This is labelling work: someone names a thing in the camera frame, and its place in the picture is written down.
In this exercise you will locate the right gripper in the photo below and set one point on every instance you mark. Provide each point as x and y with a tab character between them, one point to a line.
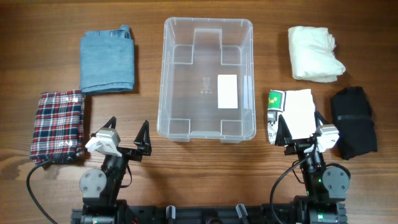
283	133

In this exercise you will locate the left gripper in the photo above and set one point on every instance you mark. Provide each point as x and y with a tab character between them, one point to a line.
143	147

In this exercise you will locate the white printed t-shirt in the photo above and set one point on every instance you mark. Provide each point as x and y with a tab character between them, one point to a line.
296	107

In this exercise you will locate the black garment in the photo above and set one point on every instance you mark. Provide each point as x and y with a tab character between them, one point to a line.
352	115

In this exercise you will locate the cream white cloth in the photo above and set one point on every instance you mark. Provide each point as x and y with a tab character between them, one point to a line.
312	55

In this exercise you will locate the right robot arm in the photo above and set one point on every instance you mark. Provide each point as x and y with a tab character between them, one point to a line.
325	184

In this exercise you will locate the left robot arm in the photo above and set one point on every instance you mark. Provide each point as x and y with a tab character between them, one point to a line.
100	187

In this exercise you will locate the folded red plaid shirt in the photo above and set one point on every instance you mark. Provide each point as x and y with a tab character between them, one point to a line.
58	128

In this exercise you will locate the folded blue denim jeans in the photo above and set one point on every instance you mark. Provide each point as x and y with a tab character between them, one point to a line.
107	61

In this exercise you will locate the clear plastic storage bin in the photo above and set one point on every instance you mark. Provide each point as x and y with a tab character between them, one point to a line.
195	52

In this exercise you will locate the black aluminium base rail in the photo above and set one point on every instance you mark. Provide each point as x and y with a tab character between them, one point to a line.
263	214

